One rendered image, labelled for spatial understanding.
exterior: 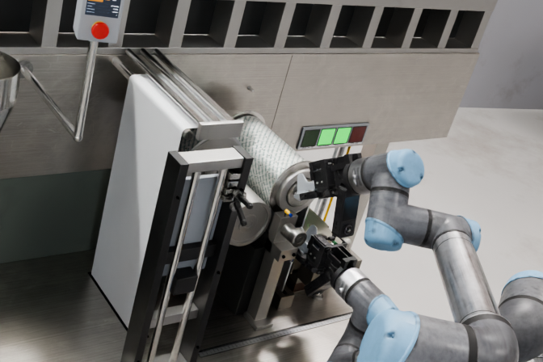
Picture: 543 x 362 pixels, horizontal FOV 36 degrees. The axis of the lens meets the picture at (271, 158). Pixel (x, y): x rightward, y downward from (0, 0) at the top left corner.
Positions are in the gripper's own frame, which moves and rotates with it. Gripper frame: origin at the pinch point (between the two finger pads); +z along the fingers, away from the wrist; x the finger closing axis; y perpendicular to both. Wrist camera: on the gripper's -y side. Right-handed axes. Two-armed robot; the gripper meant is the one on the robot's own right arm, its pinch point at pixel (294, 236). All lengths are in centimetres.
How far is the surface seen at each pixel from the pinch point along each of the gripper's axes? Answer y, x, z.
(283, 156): 21.7, 8.3, 3.2
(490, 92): -95, -400, 239
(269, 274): -3.9, 11.2, -7.2
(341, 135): 9.5, -35.4, 29.4
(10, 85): 42, 75, 2
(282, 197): 15.1, 11.0, -3.5
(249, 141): 20.0, 10.8, 13.3
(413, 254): -109, -185, 97
